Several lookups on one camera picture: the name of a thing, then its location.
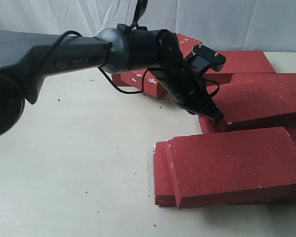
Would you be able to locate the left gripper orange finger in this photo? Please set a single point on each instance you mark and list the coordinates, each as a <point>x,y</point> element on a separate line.
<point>210,111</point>

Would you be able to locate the large front tilted red brick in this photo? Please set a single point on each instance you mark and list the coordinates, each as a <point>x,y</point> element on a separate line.
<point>240,167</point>

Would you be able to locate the third row red brick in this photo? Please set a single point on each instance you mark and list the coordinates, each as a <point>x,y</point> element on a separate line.
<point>208,126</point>

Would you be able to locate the second row right red brick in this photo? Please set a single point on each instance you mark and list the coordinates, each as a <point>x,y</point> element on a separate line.
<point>261,76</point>

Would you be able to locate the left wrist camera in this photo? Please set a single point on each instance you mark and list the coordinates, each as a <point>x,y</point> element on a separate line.
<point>204,58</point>

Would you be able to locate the red brick with white scuffs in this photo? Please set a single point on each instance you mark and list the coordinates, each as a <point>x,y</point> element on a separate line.
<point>151,86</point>

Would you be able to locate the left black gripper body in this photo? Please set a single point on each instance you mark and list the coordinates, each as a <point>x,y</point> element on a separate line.
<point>185,88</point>

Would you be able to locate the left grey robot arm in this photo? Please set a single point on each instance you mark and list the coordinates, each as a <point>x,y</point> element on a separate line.
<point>26,59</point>

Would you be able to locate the white fabric backdrop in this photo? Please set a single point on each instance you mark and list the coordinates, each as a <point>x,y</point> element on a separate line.
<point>268,25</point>

